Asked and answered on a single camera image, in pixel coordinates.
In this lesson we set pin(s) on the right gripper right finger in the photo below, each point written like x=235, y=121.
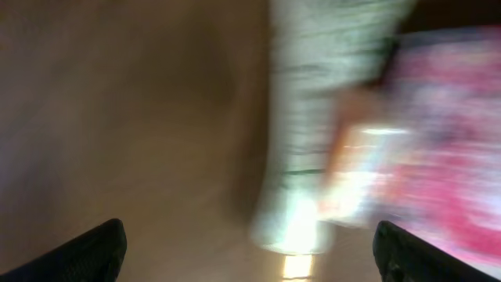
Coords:
x=403, y=257

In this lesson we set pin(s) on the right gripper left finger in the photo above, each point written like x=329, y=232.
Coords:
x=94, y=256

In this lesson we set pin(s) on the red purple pad package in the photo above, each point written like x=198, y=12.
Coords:
x=423, y=150

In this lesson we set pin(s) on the white floral cream tube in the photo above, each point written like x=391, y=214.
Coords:
x=318, y=47

